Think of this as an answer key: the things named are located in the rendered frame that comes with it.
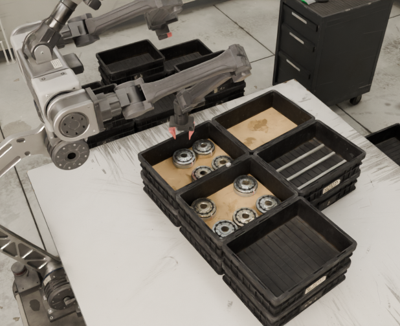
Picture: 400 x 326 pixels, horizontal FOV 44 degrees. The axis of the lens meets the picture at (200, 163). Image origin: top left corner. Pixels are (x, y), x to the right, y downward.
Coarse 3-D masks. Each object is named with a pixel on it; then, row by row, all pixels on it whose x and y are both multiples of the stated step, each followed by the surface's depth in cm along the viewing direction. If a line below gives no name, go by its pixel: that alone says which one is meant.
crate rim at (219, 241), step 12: (252, 156) 210; (228, 168) 205; (264, 168) 205; (204, 180) 200; (180, 192) 196; (180, 204) 194; (192, 216) 188; (264, 216) 186; (204, 228) 184; (240, 228) 182; (216, 240) 179
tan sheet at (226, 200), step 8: (232, 184) 212; (216, 192) 209; (224, 192) 209; (232, 192) 209; (256, 192) 208; (264, 192) 208; (216, 200) 206; (224, 200) 206; (232, 200) 205; (240, 200) 205; (248, 200) 205; (256, 200) 205; (216, 208) 202; (224, 208) 202; (232, 208) 202; (216, 216) 199; (224, 216) 199; (208, 224) 196
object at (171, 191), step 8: (208, 120) 228; (216, 128) 224; (176, 136) 220; (160, 144) 217; (144, 152) 213; (248, 152) 212; (144, 160) 210; (232, 160) 208; (152, 168) 206; (160, 176) 202; (208, 176) 202; (168, 184) 199; (192, 184) 199; (168, 192) 199; (176, 192) 196
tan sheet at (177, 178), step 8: (216, 152) 227; (224, 152) 227; (168, 160) 224; (200, 160) 223; (208, 160) 223; (160, 168) 220; (168, 168) 220; (176, 168) 220; (192, 168) 220; (168, 176) 216; (176, 176) 216; (184, 176) 216; (176, 184) 213; (184, 184) 213
